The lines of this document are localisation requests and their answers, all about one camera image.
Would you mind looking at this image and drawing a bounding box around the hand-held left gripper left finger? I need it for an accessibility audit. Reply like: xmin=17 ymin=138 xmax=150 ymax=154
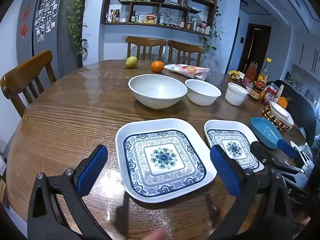
xmin=27 ymin=144 xmax=108 ymax=240

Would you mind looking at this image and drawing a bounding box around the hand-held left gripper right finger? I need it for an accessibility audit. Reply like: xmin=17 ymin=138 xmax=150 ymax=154
xmin=209 ymin=144 xmax=293 ymax=240

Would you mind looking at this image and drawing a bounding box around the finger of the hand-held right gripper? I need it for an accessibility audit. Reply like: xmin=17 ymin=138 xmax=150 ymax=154
xmin=251 ymin=141 xmax=275 ymax=172
xmin=277 ymin=139 xmax=298 ymax=158

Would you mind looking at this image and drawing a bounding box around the blue dish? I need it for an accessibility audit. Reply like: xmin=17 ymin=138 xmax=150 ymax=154
xmin=250 ymin=117 xmax=284 ymax=150

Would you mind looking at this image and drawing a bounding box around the small patterned square plate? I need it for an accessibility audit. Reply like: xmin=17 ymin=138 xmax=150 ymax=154
xmin=204 ymin=119 xmax=265 ymax=173

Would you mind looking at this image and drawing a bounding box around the large patterned square plate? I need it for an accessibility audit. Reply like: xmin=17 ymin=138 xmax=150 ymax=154
xmin=115 ymin=118 xmax=217 ymax=204

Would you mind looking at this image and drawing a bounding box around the small white straight-sided bowl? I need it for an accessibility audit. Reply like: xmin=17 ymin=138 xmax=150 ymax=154
xmin=224 ymin=82 xmax=248 ymax=107

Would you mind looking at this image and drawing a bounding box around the medium white bowl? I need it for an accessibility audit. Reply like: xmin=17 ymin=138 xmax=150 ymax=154
xmin=185 ymin=79 xmax=222 ymax=106

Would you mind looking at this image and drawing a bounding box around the large white bowl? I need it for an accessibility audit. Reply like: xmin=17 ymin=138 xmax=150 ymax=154
xmin=128 ymin=74 xmax=188 ymax=110

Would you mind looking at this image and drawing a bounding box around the person's left hand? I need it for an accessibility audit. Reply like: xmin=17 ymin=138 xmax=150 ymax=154
xmin=144 ymin=228 xmax=166 ymax=240

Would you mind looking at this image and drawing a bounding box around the white dish with dark rim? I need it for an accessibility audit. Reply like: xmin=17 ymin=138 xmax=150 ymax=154
xmin=269 ymin=101 xmax=295 ymax=127

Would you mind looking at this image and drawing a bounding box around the black patterned cloth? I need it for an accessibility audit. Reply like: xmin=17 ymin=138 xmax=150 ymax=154
xmin=266 ymin=79 xmax=318 ymax=155

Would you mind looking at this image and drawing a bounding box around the small orange fruit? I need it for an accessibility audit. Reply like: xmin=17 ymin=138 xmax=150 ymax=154
xmin=277 ymin=96 xmax=292 ymax=109

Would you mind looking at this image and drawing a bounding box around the red seasoning packet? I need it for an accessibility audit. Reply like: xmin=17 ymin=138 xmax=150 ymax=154
xmin=262 ymin=85 xmax=279 ymax=104

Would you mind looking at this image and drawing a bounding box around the tray of small bottles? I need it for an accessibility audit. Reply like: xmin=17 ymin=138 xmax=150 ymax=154
xmin=287 ymin=74 xmax=319 ymax=105

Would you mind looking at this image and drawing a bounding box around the brown sauce jar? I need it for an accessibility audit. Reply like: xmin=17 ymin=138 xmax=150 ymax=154
xmin=249 ymin=86 xmax=262 ymax=101

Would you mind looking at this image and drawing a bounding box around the red sauce bottle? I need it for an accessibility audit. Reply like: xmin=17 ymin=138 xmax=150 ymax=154
xmin=244 ymin=60 xmax=259 ymax=85

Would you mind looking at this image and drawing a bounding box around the yellow snack packet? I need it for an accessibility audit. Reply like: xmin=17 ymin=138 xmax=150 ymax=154
xmin=229 ymin=70 xmax=247 ymax=82

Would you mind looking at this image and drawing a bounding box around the dark wooden door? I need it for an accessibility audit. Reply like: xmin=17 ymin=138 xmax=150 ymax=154
xmin=239 ymin=23 xmax=272 ymax=74

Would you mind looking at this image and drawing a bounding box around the white snack bag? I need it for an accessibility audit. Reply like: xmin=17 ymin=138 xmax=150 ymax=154
xmin=164 ymin=64 xmax=211 ymax=81

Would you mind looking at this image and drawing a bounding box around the green pear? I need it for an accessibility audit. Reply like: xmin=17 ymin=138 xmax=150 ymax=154
xmin=122 ymin=56 xmax=139 ymax=69

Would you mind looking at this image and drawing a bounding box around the wooden chair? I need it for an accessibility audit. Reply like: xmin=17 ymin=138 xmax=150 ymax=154
xmin=0 ymin=50 xmax=57 ymax=118
xmin=125 ymin=36 xmax=167 ymax=61
xmin=167 ymin=40 xmax=204 ymax=67

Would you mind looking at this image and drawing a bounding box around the orange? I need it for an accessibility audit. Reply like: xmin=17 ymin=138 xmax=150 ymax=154
xmin=151 ymin=60 xmax=165 ymax=72

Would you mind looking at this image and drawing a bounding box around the green hanging vine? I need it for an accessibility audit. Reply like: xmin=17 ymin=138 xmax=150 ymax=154
xmin=67 ymin=0 xmax=90 ymax=55
xmin=202 ymin=0 xmax=223 ymax=53

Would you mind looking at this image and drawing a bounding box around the grey fridge with magnets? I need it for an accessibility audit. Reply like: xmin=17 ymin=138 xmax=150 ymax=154
xmin=16 ymin=0 xmax=87 ymax=80

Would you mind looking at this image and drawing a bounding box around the white wall cabinet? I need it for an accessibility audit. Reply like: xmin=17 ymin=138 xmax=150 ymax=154
xmin=291 ymin=40 xmax=320 ymax=80

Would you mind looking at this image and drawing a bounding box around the dark wooden wall shelf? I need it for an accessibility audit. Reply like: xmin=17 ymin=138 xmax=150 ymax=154
xmin=101 ymin=0 xmax=220 ymax=37

